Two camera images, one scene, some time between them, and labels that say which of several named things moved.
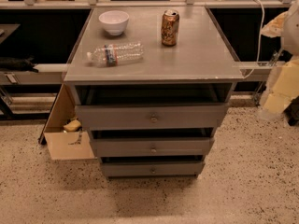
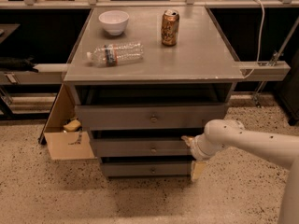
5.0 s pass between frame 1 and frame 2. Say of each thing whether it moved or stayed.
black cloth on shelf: stayed
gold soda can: stayed
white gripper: moved
